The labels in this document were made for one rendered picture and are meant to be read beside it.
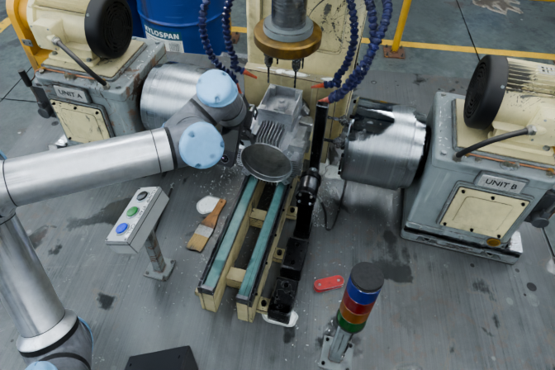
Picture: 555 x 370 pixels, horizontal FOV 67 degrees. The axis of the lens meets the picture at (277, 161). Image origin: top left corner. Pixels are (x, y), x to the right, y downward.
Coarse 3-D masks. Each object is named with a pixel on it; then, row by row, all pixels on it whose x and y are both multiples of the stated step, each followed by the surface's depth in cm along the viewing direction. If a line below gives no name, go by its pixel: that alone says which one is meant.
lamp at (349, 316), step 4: (340, 304) 85; (340, 308) 84; (344, 308) 81; (344, 312) 82; (348, 312) 81; (352, 312) 80; (368, 312) 80; (344, 316) 83; (348, 316) 82; (352, 316) 81; (356, 316) 80; (360, 316) 80; (364, 316) 81; (348, 320) 83; (352, 320) 82; (356, 320) 82; (360, 320) 82; (364, 320) 83
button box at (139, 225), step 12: (156, 192) 104; (132, 204) 103; (144, 204) 102; (156, 204) 103; (132, 216) 99; (144, 216) 99; (156, 216) 103; (132, 228) 96; (144, 228) 99; (108, 240) 96; (120, 240) 95; (132, 240) 95; (144, 240) 99; (120, 252) 99; (132, 252) 97
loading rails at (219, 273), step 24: (240, 192) 123; (288, 192) 126; (240, 216) 119; (264, 216) 128; (288, 216) 132; (216, 240) 112; (240, 240) 122; (264, 240) 114; (216, 264) 108; (264, 264) 109; (216, 288) 106; (240, 288) 104; (240, 312) 107; (264, 312) 110
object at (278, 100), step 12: (264, 96) 120; (276, 96) 125; (288, 96) 125; (300, 96) 121; (264, 108) 116; (276, 108) 119; (288, 108) 121; (300, 108) 125; (264, 120) 119; (276, 120) 118; (288, 120) 116
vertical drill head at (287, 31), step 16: (272, 0) 102; (288, 0) 98; (304, 0) 100; (272, 16) 105; (288, 16) 101; (304, 16) 104; (256, 32) 108; (272, 32) 104; (288, 32) 104; (304, 32) 104; (320, 32) 108; (272, 48) 104; (288, 48) 103; (304, 48) 104
